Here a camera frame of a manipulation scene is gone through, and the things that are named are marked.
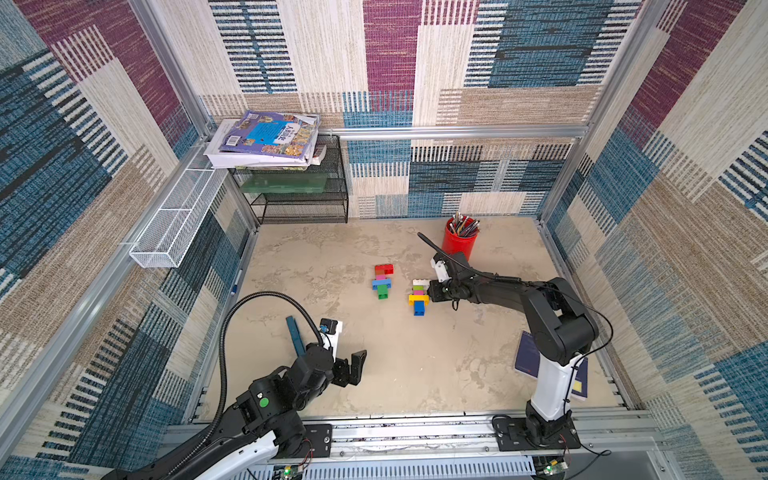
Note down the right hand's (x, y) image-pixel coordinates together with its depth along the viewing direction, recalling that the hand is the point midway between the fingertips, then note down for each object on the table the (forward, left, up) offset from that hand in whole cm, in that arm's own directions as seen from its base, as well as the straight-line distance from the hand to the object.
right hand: (434, 293), depth 100 cm
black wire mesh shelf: (+36, +47, +6) cm, 60 cm away
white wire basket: (-5, +66, +34) cm, 75 cm away
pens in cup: (+19, -11, +12) cm, 25 cm away
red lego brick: (+9, +17, +1) cm, 19 cm away
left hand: (-24, +24, +12) cm, 36 cm away
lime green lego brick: (+1, +5, +1) cm, 6 cm away
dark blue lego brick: (-6, +6, +2) cm, 9 cm away
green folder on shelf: (+26, +50, +26) cm, 62 cm away
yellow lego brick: (-2, +5, +1) cm, 6 cm away
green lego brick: (0, +17, +1) cm, 17 cm away
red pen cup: (+17, -7, +6) cm, 19 cm away
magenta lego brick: (+6, +18, +1) cm, 19 cm away
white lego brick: (+2, +4, +3) cm, 6 cm away
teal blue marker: (-15, +43, +2) cm, 45 cm away
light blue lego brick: (+3, +19, +1) cm, 20 cm away
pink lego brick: (0, +5, +1) cm, 5 cm away
